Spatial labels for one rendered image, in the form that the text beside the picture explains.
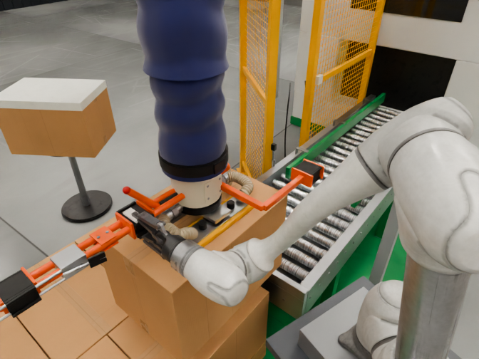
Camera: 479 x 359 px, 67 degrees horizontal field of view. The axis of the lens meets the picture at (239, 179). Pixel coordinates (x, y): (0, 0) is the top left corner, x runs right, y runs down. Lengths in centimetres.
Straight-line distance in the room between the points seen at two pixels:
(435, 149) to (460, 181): 7
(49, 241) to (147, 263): 194
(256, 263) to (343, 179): 38
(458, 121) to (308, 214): 32
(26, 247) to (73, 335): 144
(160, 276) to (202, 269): 26
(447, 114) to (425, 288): 29
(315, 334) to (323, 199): 65
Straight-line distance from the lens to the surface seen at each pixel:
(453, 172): 56
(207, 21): 94
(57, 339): 178
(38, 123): 270
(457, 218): 53
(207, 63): 98
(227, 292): 89
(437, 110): 70
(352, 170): 72
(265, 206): 114
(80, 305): 184
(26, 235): 320
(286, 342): 137
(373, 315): 112
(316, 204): 76
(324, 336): 130
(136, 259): 120
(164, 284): 112
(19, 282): 105
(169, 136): 108
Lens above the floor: 193
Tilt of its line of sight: 36 degrees down
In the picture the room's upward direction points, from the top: straight up
